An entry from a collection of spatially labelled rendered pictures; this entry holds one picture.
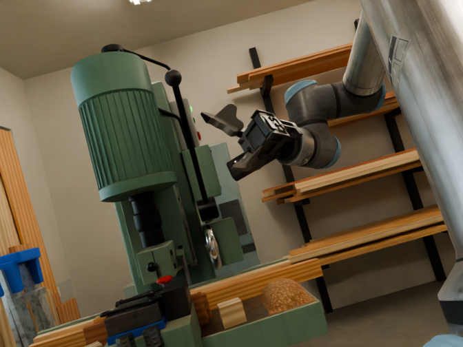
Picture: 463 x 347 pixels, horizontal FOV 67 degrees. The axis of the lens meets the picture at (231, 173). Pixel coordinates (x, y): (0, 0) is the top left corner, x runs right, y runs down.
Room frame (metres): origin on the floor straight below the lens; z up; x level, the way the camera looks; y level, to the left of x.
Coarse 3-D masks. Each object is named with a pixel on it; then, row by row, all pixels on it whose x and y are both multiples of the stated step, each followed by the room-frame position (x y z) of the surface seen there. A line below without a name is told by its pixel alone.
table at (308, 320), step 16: (304, 288) 0.78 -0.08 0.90; (256, 304) 0.76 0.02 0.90; (304, 304) 0.68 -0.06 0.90; (320, 304) 0.67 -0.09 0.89; (256, 320) 0.66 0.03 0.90; (272, 320) 0.66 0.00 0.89; (288, 320) 0.67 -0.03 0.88; (304, 320) 0.67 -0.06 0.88; (320, 320) 0.67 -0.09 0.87; (208, 336) 0.65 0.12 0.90; (224, 336) 0.65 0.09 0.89; (240, 336) 0.66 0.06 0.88; (256, 336) 0.66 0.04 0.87; (272, 336) 0.66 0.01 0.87; (288, 336) 0.66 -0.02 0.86; (304, 336) 0.67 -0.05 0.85
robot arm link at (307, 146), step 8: (304, 136) 0.77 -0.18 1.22; (312, 136) 0.79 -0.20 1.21; (304, 144) 0.76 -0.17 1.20; (312, 144) 0.78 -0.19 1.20; (296, 152) 0.77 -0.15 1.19; (304, 152) 0.77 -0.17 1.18; (312, 152) 0.79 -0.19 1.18; (280, 160) 0.81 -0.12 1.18; (288, 160) 0.79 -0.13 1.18; (296, 160) 0.78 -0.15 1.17; (304, 160) 0.79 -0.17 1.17
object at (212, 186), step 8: (184, 152) 0.99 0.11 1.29; (200, 152) 0.99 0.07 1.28; (208, 152) 0.99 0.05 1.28; (184, 160) 0.99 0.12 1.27; (200, 160) 0.99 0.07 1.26; (208, 160) 0.99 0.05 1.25; (192, 168) 0.99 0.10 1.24; (200, 168) 0.99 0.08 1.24; (208, 168) 0.99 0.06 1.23; (192, 176) 0.99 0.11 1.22; (208, 176) 0.99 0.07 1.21; (216, 176) 1.00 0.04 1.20; (192, 184) 0.99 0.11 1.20; (208, 184) 0.99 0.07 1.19; (216, 184) 0.99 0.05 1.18; (192, 192) 0.99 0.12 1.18; (208, 192) 0.99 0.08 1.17; (216, 192) 0.99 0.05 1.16
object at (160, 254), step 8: (152, 248) 0.79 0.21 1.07; (160, 248) 0.76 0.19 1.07; (168, 248) 0.76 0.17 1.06; (136, 256) 0.75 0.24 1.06; (144, 256) 0.75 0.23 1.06; (152, 256) 0.76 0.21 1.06; (160, 256) 0.76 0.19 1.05; (168, 256) 0.76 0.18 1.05; (144, 264) 0.75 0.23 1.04; (160, 264) 0.76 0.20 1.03; (168, 264) 0.76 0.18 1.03; (176, 264) 0.83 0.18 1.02; (144, 272) 0.75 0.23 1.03; (152, 272) 0.76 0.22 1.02; (160, 272) 0.76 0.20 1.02; (168, 272) 0.76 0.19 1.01; (176, 272) 0.80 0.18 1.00; (144, 280) 0.75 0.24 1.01; (152, 280) 0.76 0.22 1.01
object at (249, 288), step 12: (300, 264) 0.83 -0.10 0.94; (312, 264) 0.83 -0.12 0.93; (264, 276) 0.82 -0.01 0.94; (276, 276) 0.82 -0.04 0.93; (288, 276) 0.82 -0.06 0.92; (300, 276) 0.83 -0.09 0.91; (312, 276) 0.83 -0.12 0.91; (216, 288) 0.82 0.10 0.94; (228, 288) 0.81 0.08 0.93; (240, 288) 0.81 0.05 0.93; (252, 288) 0.82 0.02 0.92; (216, 300) 0.81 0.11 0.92; (60, 336) 0.78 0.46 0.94; (72, 336) 0.77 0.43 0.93; (84, 336) 0.78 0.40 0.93
